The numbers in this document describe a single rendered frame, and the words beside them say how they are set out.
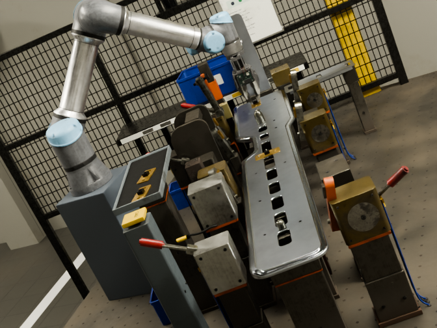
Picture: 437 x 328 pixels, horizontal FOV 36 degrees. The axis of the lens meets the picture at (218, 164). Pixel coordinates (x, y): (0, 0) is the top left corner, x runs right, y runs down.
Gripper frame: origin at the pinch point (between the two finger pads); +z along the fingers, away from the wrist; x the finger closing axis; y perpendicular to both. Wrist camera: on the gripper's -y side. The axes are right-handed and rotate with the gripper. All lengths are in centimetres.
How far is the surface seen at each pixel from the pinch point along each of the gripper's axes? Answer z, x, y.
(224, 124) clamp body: 3.7, -14.2, 3.0
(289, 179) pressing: 5, 5, 72
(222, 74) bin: -5.7, -10.6, -34.8
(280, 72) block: 0.2, 12.9, -23.4
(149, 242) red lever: -8, -30, 106
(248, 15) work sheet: -21, 9, -55
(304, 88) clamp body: 0.7, 18.8, 8.2
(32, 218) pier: 90, -212, -235
